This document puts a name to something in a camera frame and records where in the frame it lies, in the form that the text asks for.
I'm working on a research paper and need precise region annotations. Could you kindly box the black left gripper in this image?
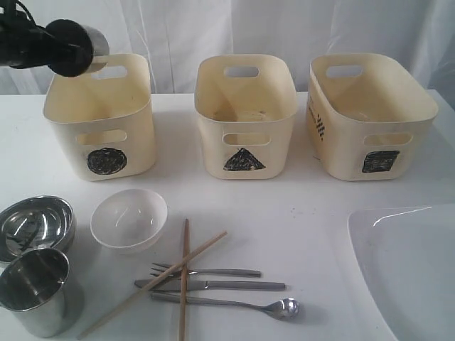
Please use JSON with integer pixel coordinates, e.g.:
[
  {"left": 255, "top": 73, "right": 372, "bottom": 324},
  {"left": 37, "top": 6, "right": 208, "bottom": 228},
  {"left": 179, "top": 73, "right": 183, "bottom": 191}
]
[{"left": 1, "top": 1, "right": 93, "bottom": 77}]

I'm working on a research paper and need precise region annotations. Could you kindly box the small steel cup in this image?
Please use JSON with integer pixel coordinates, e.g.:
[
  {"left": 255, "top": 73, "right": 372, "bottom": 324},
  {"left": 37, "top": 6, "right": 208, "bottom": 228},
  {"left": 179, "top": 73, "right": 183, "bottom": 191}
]
[{"left": 83, "top": 25, "right": 109, "bottom": 73}]

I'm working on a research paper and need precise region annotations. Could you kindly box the steel bowl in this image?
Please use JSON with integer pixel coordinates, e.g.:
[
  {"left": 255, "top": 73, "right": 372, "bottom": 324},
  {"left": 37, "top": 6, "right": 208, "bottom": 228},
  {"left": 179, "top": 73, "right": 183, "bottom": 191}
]
[{"left": 1, "top": 195, "right": 77, "bottom": 268}]

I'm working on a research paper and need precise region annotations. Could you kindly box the white plastic bowl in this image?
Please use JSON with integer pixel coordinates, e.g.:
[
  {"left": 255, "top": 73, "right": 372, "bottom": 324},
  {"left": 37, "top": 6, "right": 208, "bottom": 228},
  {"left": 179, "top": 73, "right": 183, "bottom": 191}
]
[{"left": 90, "top": 189, "right": 168, "bottom": 254}]

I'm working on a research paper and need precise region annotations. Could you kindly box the dark wooden chopstick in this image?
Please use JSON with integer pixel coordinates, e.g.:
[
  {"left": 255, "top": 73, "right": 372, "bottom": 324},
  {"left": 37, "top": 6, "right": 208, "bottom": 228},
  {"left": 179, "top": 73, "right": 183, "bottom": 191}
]
[{"left": 178, "top": 218, "right": 190, "bottom": 341}]

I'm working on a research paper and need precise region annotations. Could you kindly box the light wooden chopstick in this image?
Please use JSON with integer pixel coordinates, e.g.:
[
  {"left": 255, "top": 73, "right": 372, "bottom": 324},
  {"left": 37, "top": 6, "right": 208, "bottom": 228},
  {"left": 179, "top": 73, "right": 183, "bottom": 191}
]
[{"left": 77, "top": 231, "right": 228, "bottom": 340}]

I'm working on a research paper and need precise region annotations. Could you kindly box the large steel cup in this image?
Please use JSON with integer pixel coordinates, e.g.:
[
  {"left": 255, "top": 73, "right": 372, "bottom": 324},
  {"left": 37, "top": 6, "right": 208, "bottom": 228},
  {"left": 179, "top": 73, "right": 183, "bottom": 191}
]
[{"left": 1, "top": 248, "right": 85, "bottom": 338}]

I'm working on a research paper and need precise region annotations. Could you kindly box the cream bin with circle mark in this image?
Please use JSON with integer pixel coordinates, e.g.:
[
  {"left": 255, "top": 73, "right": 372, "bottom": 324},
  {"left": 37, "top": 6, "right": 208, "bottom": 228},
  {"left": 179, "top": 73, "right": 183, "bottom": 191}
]
[{"left": 43, "top": 54, "right": 156, "bottom": 181}]

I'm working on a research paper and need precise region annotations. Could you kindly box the white backdrop curtain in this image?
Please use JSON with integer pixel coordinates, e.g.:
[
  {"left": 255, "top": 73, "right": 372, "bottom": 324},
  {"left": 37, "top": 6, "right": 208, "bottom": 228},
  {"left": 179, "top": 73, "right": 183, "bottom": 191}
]
[{"left": 0, "top": 0, "right": 455, "bottom": 107}]

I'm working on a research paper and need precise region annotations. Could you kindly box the cream bin with triangle mark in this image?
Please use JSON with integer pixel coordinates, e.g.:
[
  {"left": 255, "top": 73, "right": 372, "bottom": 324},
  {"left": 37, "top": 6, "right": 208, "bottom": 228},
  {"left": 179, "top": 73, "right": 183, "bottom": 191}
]
[{"left": 194, "top": 54, "right": 299, "bottom": 180}]

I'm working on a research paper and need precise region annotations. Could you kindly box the steel fork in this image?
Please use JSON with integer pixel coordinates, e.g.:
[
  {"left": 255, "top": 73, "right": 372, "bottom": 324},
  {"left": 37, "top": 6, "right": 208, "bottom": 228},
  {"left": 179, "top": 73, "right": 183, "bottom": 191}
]
[{"left": 151, "top": 263, "right": 262, "bottom": 278}]

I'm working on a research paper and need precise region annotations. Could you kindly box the steel knife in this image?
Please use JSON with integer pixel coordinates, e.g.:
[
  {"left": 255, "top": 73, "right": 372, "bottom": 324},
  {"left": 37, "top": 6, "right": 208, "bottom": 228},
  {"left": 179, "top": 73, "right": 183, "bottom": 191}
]
[{"left": 152, "top": 280, "right": 287, "bottom": 292}]

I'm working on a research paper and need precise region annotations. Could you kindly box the cream bin with square mark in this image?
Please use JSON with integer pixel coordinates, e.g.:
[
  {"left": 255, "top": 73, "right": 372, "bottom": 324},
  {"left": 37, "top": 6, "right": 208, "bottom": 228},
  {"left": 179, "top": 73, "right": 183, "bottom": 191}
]
[{"left": 306, "top": 53, "right": 439, "bottom": 181}]

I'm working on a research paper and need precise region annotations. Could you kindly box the steel spoon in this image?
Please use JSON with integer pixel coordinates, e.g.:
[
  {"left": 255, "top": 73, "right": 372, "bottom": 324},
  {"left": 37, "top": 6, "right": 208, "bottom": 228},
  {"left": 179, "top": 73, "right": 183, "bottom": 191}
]
[{"left": 151, "top": 291, "right": 301, "bottom": 322}]

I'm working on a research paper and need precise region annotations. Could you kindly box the white rectangular plate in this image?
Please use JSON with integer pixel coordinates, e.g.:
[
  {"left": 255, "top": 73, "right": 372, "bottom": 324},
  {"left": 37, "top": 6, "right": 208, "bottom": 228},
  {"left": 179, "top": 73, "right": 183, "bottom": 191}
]
[{"left": 348, "top": 204, "right": 454, "bottom": 340}]

